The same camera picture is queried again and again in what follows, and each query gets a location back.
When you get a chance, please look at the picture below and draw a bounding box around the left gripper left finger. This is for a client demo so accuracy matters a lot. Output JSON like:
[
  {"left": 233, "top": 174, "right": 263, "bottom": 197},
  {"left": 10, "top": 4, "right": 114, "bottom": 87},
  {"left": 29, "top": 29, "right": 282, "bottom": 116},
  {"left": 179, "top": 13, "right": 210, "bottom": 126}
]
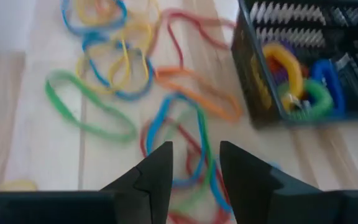
[{"left": 101, "top": 141, "right": 174, "bottom": 224}]

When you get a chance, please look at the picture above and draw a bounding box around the red rubber band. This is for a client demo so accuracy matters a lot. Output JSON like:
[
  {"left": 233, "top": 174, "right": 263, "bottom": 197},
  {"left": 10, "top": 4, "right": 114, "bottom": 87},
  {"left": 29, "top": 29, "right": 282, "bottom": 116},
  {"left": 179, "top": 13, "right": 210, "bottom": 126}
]
[
  {"left": 162, "top": 8, "right": 236, "bottom": 69},
  {"left": 139, "top": 117, "right": 231, "bottom": 224}
]

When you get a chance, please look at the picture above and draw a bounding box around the green rubber band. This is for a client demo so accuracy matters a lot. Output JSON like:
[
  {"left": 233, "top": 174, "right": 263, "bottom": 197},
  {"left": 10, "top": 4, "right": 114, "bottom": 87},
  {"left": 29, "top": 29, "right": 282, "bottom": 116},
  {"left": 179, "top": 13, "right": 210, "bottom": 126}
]
[
  {"left": 44, "top": 69, "right": 139, "bottom": 143},
  {"left": 166, "top": 104, "right": 214, "bottom": 215}
]

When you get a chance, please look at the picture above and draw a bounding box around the black plastic basket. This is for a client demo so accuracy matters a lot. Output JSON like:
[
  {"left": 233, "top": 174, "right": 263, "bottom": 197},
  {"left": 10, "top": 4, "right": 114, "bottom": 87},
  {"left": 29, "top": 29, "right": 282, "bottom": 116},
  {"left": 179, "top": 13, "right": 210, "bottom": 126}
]
[{"left": 230, "top": 0, "right": 358, "bottom": 129}]

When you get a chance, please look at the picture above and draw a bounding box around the green coil wristband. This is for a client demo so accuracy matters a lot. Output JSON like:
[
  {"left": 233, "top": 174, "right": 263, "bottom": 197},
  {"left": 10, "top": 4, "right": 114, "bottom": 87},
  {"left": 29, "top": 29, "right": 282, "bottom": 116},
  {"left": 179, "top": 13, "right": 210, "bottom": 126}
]
[{"left": 277, "top": 78, "right": 335, "bottom": 122}]

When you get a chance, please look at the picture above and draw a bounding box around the orange rubber band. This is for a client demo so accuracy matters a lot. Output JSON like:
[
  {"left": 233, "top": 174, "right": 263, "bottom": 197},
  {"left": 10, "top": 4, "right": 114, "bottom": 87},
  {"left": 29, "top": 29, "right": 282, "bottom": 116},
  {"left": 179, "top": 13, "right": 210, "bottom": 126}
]
[{"left": 154, "top": 66, "right": 244, "bottom": 123}]

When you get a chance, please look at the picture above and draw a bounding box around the yellow rubber band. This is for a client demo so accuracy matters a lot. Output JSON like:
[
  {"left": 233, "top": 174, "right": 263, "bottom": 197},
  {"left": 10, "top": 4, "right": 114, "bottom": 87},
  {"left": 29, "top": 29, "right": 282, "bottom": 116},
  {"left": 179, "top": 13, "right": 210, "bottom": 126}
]
[
  {"left": 75, "top": 0, "right": 121, "bottom": 26},
  {"left": 75, "top": 21, "right": 155, "bottom": 94}
]

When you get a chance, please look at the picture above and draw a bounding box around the yellow coil wristband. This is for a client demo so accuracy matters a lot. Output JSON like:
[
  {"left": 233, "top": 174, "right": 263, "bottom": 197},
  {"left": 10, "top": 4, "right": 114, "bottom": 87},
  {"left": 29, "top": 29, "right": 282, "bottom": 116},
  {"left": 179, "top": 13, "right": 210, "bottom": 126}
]
[{"left": 261, "top": 42, "right": 305, "bottom": 113}]

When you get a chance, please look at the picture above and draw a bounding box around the purple coil wristband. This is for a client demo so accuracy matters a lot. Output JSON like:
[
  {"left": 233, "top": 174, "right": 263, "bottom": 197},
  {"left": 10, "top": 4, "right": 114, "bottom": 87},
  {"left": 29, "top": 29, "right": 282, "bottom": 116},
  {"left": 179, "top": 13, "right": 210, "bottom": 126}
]
[{"left": 272, "top": 40, "right": 300, "bottom": 86}]

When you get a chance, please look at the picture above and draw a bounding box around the blue rubber band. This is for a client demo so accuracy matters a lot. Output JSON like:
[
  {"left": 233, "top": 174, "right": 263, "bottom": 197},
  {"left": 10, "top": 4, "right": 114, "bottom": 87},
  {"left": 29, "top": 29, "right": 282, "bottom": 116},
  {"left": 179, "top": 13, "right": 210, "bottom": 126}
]
[
  {"left": 145, "top": 92, "right": 233, "bottom": 216},
  {"left": 81, "top": 32, "right": 155, "bottom": 101},
  {"left": 60, "top": 0, "right": 128, "bottom": 35}
]

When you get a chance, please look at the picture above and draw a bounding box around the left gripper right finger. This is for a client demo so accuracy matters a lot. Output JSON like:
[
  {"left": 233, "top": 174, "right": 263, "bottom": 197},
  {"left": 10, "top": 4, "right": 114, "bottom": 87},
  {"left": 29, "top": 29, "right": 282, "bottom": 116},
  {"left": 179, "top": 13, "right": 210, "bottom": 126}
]
[{"left": 219, "top": 141, "right": 323, "bottom": 224}]

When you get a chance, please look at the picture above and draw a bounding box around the blue coil wristband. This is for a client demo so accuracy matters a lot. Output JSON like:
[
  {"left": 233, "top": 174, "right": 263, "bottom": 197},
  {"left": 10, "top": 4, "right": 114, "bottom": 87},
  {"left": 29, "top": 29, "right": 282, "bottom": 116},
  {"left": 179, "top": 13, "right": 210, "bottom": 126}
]
[{"left": 309, "top": 58, "right": 347, "bottom": 118}]

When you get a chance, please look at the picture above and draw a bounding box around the orange coil wristband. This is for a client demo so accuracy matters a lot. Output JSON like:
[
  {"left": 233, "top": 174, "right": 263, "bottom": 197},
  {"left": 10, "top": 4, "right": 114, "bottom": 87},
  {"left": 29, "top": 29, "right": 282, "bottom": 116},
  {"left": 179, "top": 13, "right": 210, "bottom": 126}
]
[{"left": 265, "top": 57, "right": 310, "bottom": 78}]

